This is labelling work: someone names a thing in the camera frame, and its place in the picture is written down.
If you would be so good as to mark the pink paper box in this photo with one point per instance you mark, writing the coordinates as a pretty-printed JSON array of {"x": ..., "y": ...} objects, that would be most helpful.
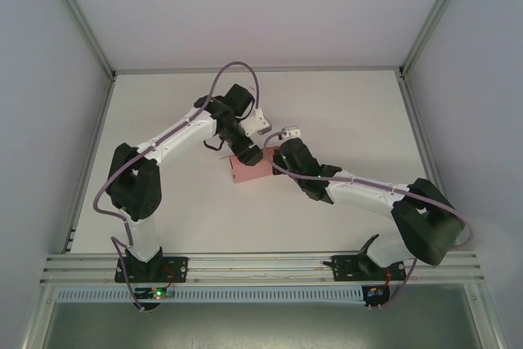
[{"x": 249, "y": 171}]

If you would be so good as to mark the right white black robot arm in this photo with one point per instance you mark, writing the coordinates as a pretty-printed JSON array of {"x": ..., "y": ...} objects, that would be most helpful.
[{"x": 363, "y": 198}]

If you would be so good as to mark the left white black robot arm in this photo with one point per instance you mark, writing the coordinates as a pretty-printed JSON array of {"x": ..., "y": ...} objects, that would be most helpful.
[{"x": 175, "y": 136}]

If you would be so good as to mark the small circuit board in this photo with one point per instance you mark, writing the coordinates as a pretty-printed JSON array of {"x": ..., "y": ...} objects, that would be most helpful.
[{"x": 374, "y": 292}]

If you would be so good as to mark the circuit board with green light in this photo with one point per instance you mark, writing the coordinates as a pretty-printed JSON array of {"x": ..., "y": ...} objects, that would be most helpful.
[{"x": 157, "y": 293}]

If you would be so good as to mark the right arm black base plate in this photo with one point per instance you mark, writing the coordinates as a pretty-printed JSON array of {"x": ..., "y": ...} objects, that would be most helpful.
[{"x": 343, "y": 267}]

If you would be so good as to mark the aluminium mounting rail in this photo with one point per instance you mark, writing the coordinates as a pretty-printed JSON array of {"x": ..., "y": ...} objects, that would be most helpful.
[{"x": 261, "y": 269}]

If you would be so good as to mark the aluminium table side rail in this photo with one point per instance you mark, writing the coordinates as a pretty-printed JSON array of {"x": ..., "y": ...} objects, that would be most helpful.
[
  {"x": 88, "y": 161},
  {"x": 423, "y": 140}
]

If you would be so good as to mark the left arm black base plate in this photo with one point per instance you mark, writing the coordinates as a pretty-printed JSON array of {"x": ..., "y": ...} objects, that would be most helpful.
[{"x": 177, "y": 269}]

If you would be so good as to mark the aluminium frame post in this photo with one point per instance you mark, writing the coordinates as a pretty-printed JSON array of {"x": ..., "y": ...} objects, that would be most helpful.
[
  {"x": 437, "y": 16},
  {"x": 77, "y": 16}
]

